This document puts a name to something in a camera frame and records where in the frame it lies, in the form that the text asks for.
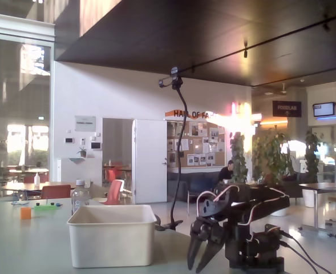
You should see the orange hall of fame sign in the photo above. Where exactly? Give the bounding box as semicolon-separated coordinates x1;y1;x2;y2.
164;109;222;119

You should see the green flat block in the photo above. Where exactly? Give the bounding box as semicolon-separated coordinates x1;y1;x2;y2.
33;204;58;212

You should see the ceiling fan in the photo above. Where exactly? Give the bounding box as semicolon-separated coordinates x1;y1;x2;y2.
263;83;289;95

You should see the large bushy green plant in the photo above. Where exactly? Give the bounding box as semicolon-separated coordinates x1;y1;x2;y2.
252;125;295;191

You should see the clear plastic water bottle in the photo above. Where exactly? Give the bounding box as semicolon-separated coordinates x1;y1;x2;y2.
70;179;91;217

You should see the white plastic bin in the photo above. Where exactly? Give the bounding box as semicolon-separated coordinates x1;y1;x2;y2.
67;204;158;269

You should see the coral chair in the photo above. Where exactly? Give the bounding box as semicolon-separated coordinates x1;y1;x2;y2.
102;179;123;206

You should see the tall climbing green plant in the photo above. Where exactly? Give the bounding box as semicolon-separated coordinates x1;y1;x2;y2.
229;131;249;185

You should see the grey wall poster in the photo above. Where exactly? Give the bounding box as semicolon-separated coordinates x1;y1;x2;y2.
75;115;97;132

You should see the grey table with metal legs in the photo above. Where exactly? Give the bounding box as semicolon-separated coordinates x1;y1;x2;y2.
298;182;336;238

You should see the wooden cafe table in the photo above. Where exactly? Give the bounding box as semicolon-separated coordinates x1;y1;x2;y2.
1;182;77;195

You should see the black gooseneck clamp mount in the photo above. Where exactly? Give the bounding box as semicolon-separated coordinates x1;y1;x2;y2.
155;85;189;232

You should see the red chair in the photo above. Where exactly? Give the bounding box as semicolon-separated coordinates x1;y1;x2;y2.
41;184;71;200

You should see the wall display screen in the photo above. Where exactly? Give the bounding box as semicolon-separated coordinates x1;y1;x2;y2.
313;102;336;118

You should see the white door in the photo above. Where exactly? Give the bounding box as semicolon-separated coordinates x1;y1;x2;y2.
132;119;168;205

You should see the black foodlab sign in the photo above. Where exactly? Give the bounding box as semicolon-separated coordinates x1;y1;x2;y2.
272;100;302;118

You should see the seated person in black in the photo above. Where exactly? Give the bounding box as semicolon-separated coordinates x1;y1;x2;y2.
218;159;237;184

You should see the slim green plant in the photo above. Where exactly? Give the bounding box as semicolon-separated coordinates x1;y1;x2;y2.
303;130;321;183

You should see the cork noticeboard with papers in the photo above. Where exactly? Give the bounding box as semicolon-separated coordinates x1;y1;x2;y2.
167;120;226;169

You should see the black cable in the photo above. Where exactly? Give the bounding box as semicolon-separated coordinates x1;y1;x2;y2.
280;241;319;274
280;230;333;274

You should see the black camera on gooseneck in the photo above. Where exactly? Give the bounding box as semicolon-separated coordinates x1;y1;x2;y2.
158;66;184;90

